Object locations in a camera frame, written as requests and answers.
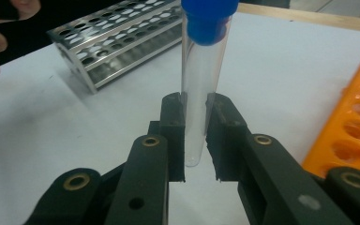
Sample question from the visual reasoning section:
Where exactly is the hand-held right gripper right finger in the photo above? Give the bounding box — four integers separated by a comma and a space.
205, 92, 354, 225

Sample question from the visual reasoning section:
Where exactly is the orange plastic test tube rack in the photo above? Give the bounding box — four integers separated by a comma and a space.
302, 44, 360, 180

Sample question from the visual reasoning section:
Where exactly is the blue cap test tube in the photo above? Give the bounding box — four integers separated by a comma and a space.
180, 0, 240, 168

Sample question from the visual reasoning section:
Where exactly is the metal test tube rack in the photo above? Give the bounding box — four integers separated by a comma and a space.
46, 0, 184, 95

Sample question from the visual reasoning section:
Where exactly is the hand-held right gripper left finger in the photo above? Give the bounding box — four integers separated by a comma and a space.
106, 92, 188, 225

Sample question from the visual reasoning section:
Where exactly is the white table board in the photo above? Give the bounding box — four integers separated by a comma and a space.
0, 10, 360, 225

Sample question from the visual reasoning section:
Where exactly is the wooden table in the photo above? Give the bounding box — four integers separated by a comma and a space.
236, 2, 360, 35

